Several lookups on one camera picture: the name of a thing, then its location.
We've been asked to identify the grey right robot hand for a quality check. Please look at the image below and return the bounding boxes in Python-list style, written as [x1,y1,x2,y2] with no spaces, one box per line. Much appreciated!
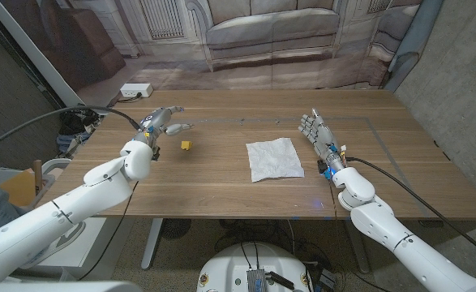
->
[297,107,349,179]

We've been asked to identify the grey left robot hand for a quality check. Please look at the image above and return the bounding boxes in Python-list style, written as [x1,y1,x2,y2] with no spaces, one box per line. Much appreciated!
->
[134,105,195,161]

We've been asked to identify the white tissue paper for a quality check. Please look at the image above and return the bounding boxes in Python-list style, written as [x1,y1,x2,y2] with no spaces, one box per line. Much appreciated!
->
[245,137,306,183]

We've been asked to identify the white power strip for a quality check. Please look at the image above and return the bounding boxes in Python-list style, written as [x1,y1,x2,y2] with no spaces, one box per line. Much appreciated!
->
[119,83,154,99]

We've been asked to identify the white chair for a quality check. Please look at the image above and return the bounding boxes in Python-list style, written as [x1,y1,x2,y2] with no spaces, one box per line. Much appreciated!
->
[30,157,72,208]

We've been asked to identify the grey table leg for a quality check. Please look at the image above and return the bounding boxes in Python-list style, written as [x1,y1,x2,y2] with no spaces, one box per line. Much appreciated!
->
[345,218,371,273]

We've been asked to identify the printed sofa room backdrop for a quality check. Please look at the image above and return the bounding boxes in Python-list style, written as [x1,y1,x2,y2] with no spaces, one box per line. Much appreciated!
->
[0,0,425,110]

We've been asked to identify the grey blue rolled sheet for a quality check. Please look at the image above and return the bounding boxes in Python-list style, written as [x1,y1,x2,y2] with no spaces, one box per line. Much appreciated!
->
[383,0,444,92]

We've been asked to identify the white floor panel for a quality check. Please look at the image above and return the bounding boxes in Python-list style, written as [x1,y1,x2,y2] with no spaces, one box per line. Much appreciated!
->
[20,217,109,281]

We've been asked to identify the orange cardboard box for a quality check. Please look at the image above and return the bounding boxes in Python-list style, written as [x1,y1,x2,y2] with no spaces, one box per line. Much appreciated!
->
[0,169,38,206]

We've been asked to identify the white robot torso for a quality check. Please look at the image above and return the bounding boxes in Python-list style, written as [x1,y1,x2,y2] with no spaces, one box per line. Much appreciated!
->
[196,242,315,292]

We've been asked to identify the grey finned electronics box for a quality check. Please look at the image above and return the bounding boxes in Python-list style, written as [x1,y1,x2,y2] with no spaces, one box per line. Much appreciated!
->
[246,268,268,292]

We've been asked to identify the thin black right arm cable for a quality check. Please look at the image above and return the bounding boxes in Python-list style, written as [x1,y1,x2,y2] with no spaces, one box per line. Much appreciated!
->
[328,178,340,222]

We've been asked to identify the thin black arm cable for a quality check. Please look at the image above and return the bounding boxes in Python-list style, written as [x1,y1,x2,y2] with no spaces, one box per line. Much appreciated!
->
[328,178,340,222]
[77,180,140,281]

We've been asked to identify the dark pile of cables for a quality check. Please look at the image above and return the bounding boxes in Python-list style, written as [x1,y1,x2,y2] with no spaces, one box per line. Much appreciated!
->
[57,103,101,155]

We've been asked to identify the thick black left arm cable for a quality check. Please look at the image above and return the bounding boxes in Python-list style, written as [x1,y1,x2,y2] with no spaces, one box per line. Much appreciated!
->
[0,105,142,157]

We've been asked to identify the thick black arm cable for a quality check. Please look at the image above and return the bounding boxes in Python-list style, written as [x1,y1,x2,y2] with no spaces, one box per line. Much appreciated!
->
[0,105,142,157]
[345,157,476,264]

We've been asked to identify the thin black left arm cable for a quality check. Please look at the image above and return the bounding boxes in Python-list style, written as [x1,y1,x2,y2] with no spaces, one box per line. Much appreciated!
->
[77,180,140,281]

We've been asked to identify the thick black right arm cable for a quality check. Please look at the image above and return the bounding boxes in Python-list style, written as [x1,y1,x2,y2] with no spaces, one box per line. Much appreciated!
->
[345,157,476,264]

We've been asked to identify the wooden handle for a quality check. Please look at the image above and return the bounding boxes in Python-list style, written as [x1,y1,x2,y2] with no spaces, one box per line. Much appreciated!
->
[32,159,44,195]

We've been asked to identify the white backdrop frame pole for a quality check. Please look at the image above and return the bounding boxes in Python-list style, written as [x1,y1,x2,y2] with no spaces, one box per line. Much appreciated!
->
[0,0,84,109]

